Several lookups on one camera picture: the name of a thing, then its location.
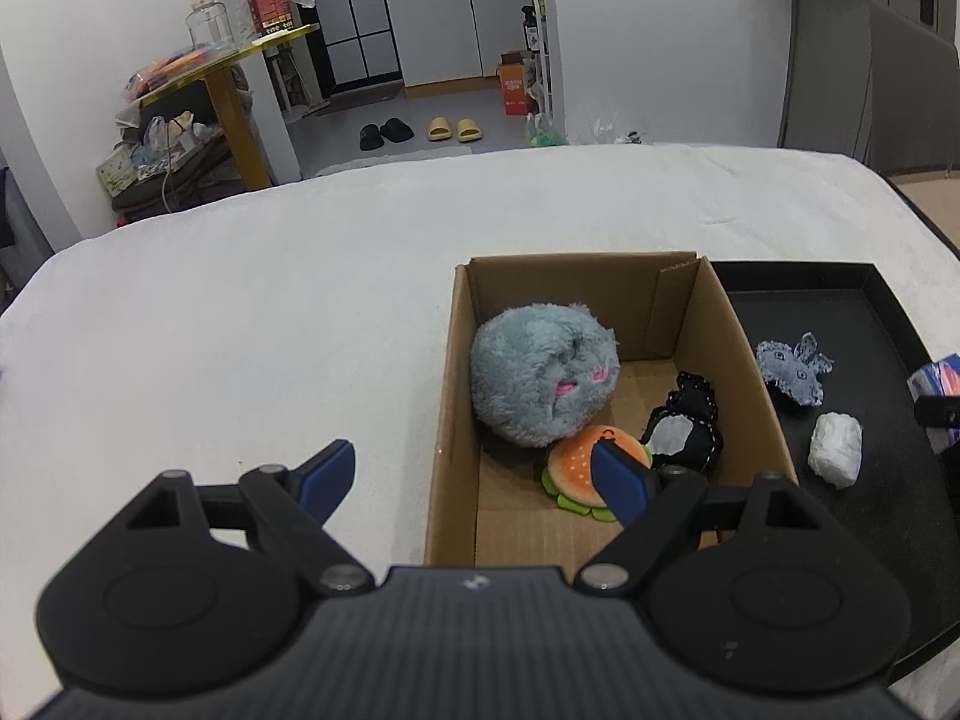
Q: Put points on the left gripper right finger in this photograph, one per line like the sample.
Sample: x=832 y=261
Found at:
x=656 y=510

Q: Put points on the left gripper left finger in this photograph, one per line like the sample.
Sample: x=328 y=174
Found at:
x=289 y=508

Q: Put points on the blue tissue packet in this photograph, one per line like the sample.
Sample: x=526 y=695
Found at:
x=938 y=378

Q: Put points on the white paper ball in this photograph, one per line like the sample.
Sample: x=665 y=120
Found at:
x=836 y=449

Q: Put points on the grey blue knitted cloth toy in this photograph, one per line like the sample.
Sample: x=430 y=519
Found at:
x=795 y=370

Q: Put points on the black white plush toy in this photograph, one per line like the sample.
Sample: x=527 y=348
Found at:
x=685 y=430

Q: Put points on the hamburger plush toy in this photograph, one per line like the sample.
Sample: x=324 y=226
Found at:
x=566 y=477

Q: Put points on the black shallow tray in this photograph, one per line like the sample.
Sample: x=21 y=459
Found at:
x=904 y=504

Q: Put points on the brown cardboard box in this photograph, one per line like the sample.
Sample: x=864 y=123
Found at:
x=664 y=314

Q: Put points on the grey fluffy plush ball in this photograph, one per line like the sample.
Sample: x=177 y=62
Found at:
x=541 y=372

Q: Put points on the clutter pile under table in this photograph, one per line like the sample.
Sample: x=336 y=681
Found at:
x=171 y=157

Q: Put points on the black slipper left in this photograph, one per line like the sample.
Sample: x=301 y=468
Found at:
x=370 y=138

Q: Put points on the black slipper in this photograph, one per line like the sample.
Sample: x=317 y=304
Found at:
x=396 y=131
x=370 y=138

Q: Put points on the green plastic bag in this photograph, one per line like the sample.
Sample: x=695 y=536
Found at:
x=546 y=139

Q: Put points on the black slipper right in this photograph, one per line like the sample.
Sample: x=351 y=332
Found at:
x=396 y=131

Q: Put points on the yellow round side table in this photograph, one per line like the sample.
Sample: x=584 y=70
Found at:
x=216 y=74

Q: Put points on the orange carton box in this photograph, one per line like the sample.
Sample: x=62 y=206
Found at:
x=514 y=78

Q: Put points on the colourful packets on table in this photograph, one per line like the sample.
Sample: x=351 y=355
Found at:
x=163 y=71

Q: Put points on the clear glass jar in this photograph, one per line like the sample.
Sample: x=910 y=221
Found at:
x=208 y=24

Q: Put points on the red snack box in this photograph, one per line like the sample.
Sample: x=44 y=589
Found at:
x=269 y=16

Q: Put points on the white kitchen cabinet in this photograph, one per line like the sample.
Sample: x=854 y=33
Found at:
x=440 y=41

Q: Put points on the grey door with handle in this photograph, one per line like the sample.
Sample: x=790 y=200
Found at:
x=876 y=80

